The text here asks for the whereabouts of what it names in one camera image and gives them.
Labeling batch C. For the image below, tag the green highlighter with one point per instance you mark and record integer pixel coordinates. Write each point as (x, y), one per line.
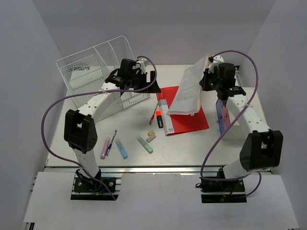
(145, 145)

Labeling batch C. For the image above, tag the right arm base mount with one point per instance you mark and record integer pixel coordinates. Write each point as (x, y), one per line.
(219, 192)

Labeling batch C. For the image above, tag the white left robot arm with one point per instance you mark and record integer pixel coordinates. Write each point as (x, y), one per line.
(80, 130)

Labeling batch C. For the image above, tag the blue highlighter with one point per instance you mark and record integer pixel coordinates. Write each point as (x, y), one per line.
(121, 149)

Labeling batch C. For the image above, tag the aluminium table rail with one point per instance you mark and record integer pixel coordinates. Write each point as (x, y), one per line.
(135, 169)

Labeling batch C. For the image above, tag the red plastic folder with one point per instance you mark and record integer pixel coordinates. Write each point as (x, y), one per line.
(178, 124)

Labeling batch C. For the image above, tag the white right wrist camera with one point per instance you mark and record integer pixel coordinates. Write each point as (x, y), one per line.
(216, 59)

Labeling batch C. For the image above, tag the pink highlighter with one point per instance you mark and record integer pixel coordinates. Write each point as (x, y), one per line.
(105, 148)

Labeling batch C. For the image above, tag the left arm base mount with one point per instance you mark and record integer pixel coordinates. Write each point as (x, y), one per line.
(85, 188)

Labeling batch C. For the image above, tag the red pen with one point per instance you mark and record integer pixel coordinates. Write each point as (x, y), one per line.
(152, 117)

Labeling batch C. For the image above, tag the orange black highlighter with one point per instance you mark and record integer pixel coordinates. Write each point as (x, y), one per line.
(159, 119)

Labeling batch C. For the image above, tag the blue ballpoint pen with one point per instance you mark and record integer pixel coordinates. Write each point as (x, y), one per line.
(110, 144)

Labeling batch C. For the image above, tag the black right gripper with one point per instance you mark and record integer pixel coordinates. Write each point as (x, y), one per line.
(207, 74)

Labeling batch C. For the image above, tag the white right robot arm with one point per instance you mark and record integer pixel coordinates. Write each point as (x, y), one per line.
(263, 146)

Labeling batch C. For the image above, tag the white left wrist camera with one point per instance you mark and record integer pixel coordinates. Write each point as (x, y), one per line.
(141, 63)

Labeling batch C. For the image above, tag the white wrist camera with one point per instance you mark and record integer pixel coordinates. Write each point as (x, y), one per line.
(141, 63)
(216, 59)

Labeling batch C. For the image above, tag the clear document sleeve with papers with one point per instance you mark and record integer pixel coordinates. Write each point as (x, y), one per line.
(187, 100)

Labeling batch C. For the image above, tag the grey eraser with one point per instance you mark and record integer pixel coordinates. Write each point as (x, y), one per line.
(150, 138)

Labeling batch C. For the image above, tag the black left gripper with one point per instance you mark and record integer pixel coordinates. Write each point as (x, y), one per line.
(153, 88)

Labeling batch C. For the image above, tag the white wire file organizer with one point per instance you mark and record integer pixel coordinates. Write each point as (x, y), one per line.
(86, 71)

